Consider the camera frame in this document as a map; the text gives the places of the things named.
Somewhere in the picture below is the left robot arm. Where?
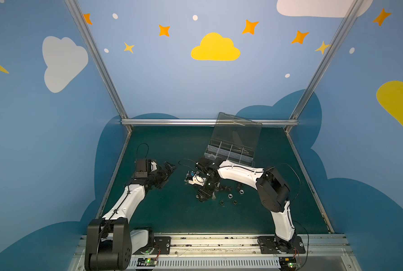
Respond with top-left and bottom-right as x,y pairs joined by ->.
84,159 -> 176,271

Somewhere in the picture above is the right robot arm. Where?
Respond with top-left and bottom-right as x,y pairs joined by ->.
186,158 -> 305,254

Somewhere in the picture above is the clear plastic organizer box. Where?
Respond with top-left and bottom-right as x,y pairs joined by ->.
204,112 -> 262,167

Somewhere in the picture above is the left circuit board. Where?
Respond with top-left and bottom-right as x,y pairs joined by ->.
136,258 -> 158,268

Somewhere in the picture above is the circuit board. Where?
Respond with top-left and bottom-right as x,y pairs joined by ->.
279,258 -> 301,271
136,258 -> 158,268

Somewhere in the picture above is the right circuit board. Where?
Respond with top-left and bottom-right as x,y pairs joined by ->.
279,258 -> 301,271

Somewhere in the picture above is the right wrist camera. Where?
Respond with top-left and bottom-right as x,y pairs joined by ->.
185,171 -> 206,186

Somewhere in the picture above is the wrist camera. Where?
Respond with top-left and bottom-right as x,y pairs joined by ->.
133,159 -> 157,179
185,171 -> 206,186

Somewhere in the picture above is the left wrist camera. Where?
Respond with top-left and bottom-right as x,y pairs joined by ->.
133,159 -> 157,179

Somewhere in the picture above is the rear aluminium frame bar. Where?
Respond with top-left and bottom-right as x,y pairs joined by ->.
121,118 -> 299,126

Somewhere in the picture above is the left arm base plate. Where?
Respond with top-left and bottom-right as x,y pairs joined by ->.
133,236 -> 171,255

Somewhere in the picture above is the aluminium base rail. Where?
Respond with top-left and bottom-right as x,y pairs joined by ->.
67,233 -> 361,271

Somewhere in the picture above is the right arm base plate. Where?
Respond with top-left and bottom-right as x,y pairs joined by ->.
258,236 -> 306,254

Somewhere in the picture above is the left aluminium frame post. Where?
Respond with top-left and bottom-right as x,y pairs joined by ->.
65,0 -> 132,134

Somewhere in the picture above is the aluminium frame post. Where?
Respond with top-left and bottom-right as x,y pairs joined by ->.
289,0 -> 364,123
65,0 -> 132,134

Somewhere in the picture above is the right aluminium frame post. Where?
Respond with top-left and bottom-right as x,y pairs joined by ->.
289,0 -> 364,123

